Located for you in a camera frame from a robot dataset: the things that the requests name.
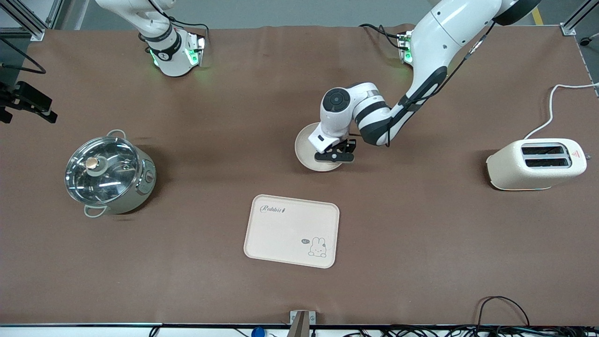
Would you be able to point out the cream round plate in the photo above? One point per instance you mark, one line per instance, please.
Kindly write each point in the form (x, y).
(304, 150)

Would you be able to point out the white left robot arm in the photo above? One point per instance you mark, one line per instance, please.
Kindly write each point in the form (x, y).
(444, 32)

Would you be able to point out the glass lid with brass knob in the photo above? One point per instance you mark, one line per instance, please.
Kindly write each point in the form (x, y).
(103, 171)

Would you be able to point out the cream tray with rabbit print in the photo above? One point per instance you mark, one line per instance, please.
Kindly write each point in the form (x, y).
(290, 234)

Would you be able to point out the steel cooking pot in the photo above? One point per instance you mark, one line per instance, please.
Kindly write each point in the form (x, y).
(138, 187)

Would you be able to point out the brown table cover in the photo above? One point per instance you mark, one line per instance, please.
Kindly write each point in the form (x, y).
(421, 262)

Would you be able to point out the cream two-slot toaster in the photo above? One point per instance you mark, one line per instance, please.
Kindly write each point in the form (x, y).
(514, 173)

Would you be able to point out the blue round cap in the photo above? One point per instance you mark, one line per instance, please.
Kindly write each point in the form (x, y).
(258, 333)

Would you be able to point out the aluminium frame post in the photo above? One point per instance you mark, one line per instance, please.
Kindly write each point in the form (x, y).
(33, 32)
(568, 29)

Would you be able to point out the aluminium frame strut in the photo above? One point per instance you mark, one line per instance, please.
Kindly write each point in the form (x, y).
(54, 14)

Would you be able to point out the grey metal bracket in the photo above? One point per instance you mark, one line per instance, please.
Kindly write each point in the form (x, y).
(302, 323)

